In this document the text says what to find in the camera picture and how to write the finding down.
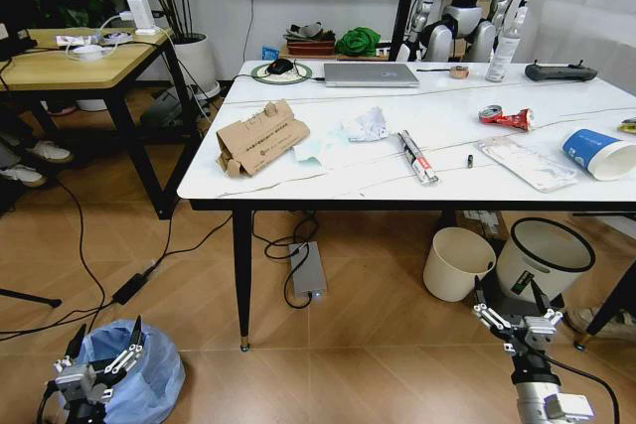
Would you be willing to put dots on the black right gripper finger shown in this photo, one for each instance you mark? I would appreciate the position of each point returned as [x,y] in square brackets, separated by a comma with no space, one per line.
[483,301]
[541,301]

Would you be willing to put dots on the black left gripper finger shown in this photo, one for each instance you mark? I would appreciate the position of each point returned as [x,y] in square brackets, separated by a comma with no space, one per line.
[74,342]
[134,337]

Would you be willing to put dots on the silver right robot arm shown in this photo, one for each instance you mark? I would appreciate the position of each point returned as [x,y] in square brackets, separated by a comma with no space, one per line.
[534,401]

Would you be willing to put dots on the white bin black rim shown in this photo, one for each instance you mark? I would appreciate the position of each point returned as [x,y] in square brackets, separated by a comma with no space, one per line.
[539,270]

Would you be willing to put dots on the bin with blue bag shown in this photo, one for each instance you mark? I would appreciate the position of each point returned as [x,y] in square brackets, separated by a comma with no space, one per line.
[144,379]

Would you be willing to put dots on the plain white bin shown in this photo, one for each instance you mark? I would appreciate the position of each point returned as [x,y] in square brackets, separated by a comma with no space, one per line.
[449,272]

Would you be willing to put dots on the black power adapter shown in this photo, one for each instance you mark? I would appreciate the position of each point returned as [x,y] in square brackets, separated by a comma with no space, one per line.
[130,288]

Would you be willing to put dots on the beige shoe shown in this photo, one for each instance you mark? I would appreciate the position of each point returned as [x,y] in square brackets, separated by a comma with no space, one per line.
[588,319]

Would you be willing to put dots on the black tripod leg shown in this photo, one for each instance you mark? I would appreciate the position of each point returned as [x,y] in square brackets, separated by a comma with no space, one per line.
[30,298]

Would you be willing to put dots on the black table leg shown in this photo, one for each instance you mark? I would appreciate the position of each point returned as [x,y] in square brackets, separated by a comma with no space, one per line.
[242,280]

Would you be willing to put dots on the clear plastic wrapper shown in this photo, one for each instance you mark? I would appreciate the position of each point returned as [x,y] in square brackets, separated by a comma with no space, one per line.
[529,166]

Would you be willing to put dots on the long silver foil wrapper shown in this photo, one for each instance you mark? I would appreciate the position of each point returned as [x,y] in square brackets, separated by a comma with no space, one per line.
[418,160]

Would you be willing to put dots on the blue white paper cup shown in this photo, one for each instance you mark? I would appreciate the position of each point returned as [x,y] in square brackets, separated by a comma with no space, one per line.
[593,148]

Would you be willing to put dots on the white shoe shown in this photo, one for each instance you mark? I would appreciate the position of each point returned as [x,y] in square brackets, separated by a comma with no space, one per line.
[49,151]
[22,175]

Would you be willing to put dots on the grey power box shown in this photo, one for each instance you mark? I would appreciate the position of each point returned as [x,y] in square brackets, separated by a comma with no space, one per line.
[308,272]

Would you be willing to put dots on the crushed red can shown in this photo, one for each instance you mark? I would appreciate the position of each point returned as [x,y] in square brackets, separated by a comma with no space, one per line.
[509,119]

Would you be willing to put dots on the yellow black small object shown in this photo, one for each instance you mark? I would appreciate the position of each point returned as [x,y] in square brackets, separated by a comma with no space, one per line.
[630,126]

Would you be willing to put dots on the crumpled white paper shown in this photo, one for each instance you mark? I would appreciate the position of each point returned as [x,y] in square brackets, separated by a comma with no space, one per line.
[366,125]

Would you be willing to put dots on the pale green tissue paper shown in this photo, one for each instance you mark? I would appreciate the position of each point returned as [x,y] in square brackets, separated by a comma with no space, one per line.
[315,152]

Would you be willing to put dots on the black handheld controller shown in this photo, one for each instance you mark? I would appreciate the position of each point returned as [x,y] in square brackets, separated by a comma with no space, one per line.
[560,72]

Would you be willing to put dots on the brown tape roll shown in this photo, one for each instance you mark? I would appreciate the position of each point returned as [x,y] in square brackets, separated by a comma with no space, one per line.
[459,72]

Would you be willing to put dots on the grey floor appliance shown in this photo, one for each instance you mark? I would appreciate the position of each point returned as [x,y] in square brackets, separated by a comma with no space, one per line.
[164,108]

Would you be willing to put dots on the flattened brown cardboard box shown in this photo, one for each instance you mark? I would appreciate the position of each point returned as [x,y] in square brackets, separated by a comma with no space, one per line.
[263,143]

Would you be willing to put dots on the thin black pen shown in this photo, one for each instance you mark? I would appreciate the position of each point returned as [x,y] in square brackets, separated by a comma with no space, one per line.
[433,69]

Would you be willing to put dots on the clear plastic water bottle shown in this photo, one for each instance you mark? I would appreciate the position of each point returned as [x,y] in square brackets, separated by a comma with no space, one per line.
[501,54]

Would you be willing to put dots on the silver laptop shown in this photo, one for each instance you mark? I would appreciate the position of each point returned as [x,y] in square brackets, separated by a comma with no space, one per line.
[370,74]

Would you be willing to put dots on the wooden side table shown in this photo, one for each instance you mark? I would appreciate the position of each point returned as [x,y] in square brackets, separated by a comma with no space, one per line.
[74,66]

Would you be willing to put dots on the white plant pot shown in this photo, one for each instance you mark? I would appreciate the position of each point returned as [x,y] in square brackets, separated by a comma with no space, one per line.
[198,64]

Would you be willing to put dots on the green crumpled cloth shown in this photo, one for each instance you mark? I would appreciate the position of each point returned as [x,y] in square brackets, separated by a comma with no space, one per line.
[358,42]

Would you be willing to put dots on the white round charger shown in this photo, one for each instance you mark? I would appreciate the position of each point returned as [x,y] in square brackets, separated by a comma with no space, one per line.
[115,37]
[87,51]

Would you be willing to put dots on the round green mouse pad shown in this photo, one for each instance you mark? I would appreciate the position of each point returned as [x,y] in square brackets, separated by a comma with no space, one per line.
[298,75]

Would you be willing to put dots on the white humanoid robot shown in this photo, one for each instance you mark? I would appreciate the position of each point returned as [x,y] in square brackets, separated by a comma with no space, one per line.
[462,2]

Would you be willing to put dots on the black computer mouse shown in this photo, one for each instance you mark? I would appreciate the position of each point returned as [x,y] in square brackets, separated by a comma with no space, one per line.
[279,66]

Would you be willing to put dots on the brown planter tray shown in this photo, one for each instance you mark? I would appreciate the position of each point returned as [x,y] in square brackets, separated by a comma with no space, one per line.
[310,46]

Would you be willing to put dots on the black metal stand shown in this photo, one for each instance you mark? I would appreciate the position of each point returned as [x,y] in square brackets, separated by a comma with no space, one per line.
[405,2]

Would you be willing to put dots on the small blue packet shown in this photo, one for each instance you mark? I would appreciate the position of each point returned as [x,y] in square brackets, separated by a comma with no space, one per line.
[270,53]

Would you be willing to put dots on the white upright router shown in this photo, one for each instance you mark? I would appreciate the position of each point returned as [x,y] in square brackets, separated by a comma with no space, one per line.
[139,14]

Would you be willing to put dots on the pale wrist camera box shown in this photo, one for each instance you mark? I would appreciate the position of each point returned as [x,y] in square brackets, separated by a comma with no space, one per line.
[73,377]
[541,329]

